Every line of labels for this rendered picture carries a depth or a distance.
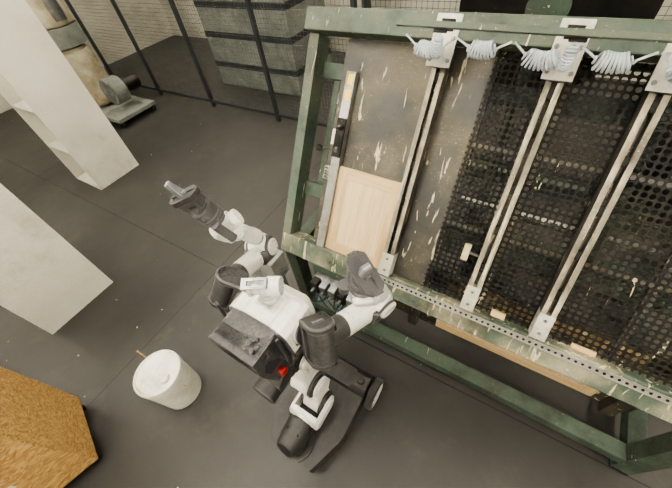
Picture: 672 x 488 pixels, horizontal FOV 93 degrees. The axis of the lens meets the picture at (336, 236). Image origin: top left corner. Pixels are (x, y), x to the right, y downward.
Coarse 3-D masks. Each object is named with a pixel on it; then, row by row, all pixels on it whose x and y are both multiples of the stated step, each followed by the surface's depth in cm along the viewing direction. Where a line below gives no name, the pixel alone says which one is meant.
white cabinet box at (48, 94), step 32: (0, 0) 288; (0, 32) 294; (32, 32) 312; (0, 64) 301; (32, 64) 319; (64, 64) 340; (32, 96) 327; (64, 96) 349; (32, 128) 378; (64, 128) 358; (96, 128) 384; (64, 160) 415; (96, 160) 395; (128, 160) 428
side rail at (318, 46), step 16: (320, 48) 164; (320, 64) 169; (304, 80) 170; (320, 80) 173; (304, 96) 172; (320, 96) 178; (304, 112) 174; (304, 128) 176; (304, 144) 180; (304, 160) 185; (304, 176) 191; (288, 192) 192; (304, 192) 197; (288, 208) 195; (288, 224) 197
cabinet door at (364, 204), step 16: (352, 176) 172; (368, 176) 167; (336, 192) 179; (352, 192) 174; (368, 192) 170; (384, 192) 165; (336, 208) 181; (352, 208) 176; (368, 208) 172; (384, 208) 167; (336, 224) 184; (352, 224) 179; (368, 224) 174; (384, 224) 169; (336, 240) 187; (352, 240) 181; (368, 240) 176; (384, 240) 171; (368, 256) 178
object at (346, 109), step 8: (352, 72) 157; (344, 88) 161; (352, 88) 159; (344, 96) 162; (352, 96) 161; (344, 104) 163; (352, 104) 163; (344, 112) 164; (344, 136) 167; (344, 144) 170; (336, 160) 172; (336, 168) 173; (328, 176) 177; (336, 176) 174; (328, 184) 178; (336, 184) 177; (328, 192) 179; (328, 200) 180; (328, 208) 181; (328, 216) 183; (320, 224) 187; (328, 224) 185; (320, 232) 188; (320, 240) 189
